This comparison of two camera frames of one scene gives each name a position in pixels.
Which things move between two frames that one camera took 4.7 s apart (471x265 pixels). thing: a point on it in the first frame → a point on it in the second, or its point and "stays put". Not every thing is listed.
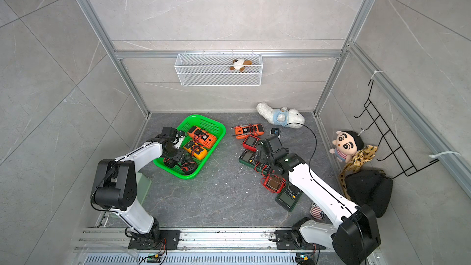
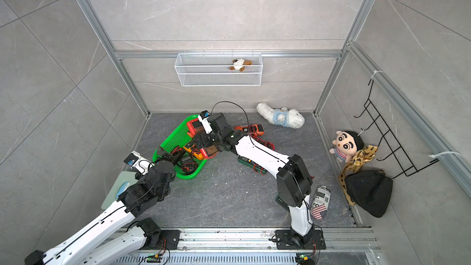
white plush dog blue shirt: x=291 y=118 stays put
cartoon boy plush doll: x=347 y=144 stays put
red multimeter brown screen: x=273 y=183 → x=194 y=127
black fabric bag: x=371 y=188 stays put
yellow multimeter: x=199 y=152 stays put
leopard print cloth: x=360 y=158 stays put
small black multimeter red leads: x=186 y=167 stays put
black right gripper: x=262 y=155 → x=199 y=140
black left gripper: x=179 y=155 → x=160 y=162
